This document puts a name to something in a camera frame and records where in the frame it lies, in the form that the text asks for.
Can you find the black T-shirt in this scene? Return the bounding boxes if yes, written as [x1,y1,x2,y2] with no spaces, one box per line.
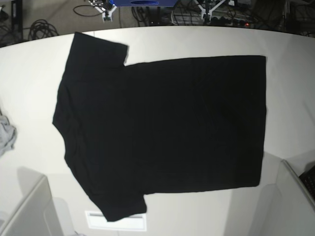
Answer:
[53,33,267,222]

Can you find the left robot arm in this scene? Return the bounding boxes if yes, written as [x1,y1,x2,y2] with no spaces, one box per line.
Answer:
[193,0,226,20]

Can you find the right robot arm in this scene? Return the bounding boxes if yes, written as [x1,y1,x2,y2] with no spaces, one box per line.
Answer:
[88,0,117,22]

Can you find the black power strip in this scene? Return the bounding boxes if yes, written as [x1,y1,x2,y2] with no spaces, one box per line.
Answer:
[208,17,251,28]

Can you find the white label plate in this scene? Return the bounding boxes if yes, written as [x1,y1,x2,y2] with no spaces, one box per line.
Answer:
[85,210,147,232]

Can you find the blue box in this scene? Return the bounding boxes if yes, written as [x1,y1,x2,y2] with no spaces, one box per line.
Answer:
[110,0,177,7]

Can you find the grey crumpled cloth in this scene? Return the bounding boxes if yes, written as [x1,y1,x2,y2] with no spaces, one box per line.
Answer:
[0,113,17,156]

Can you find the left beige divider panel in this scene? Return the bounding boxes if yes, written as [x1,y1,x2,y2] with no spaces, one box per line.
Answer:
[0,175,64,236]

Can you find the beige divider panel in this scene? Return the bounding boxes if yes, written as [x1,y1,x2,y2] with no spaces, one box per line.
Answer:
[260,160,315,236]
[0,175,64,236]

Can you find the right beige divider panel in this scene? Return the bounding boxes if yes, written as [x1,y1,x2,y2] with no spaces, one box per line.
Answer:
[260,160,315,236]

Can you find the black keyboard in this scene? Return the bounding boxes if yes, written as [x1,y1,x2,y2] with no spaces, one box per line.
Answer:
[299,166,315,198]

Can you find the coiled black cable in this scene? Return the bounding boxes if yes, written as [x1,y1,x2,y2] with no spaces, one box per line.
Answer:
[29,20,59,40]

